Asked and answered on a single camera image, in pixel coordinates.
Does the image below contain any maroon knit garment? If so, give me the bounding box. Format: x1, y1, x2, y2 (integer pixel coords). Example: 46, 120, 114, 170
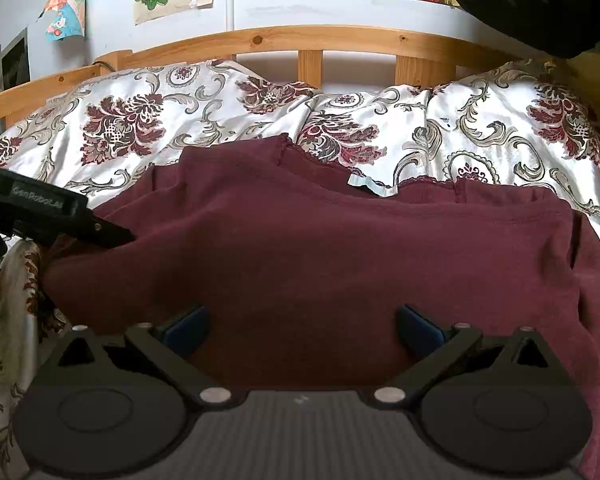
41, 136, 600, 479

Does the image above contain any anime poster left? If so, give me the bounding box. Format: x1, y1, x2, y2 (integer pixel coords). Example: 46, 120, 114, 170
38, 0, 86, 41

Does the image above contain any floral white bedspread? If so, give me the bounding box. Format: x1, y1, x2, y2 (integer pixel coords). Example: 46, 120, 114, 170
0, 56, 600, 480

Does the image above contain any wooden bed frame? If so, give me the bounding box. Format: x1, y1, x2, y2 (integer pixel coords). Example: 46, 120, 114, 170
0, 24, 600, 129

